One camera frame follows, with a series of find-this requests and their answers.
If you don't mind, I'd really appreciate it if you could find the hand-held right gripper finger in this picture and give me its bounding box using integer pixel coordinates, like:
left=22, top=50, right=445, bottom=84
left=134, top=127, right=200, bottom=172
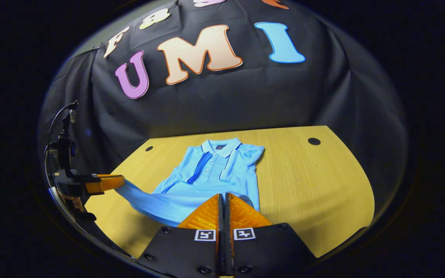
left=136, top=193, right=224, bottom=278
left=224, top=192, right=318, bottom=278

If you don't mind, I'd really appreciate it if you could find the light blue polo T-shirt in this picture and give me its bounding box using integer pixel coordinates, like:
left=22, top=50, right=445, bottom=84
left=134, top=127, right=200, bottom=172
left=115, top=137, right=265, bottom=227

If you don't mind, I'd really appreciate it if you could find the black backdrop cloth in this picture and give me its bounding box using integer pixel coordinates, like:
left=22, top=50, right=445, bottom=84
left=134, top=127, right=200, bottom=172
left=37, top=0, right=408, bottom=217

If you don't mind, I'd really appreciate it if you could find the thin black cable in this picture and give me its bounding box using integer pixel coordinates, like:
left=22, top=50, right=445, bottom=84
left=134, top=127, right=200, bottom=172
left=43, top=100, right=79, bottom=224

